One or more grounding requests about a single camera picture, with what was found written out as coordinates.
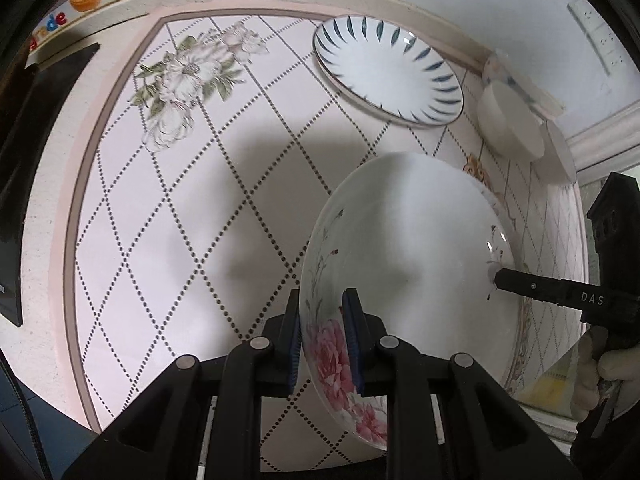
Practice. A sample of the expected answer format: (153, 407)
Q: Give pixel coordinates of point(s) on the white plate with blue leaves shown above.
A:
(385, 67)

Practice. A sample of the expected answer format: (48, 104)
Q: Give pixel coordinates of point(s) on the white wall socket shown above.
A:
(597, 35)

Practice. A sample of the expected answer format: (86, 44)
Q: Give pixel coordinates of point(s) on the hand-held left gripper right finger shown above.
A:
(352, 342)

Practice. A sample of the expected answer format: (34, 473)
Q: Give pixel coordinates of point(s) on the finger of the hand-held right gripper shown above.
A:
(545, 287)

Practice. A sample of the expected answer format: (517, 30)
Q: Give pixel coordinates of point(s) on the person's right hand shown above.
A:
(590, 380)

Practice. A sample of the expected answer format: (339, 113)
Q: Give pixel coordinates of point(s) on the white plate with pink flowers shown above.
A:
(415, 240)

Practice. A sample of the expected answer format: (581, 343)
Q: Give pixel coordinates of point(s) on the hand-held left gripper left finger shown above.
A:
(295, 347)

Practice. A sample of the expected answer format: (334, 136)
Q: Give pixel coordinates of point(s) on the black glass cooktop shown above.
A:
(35, 160)

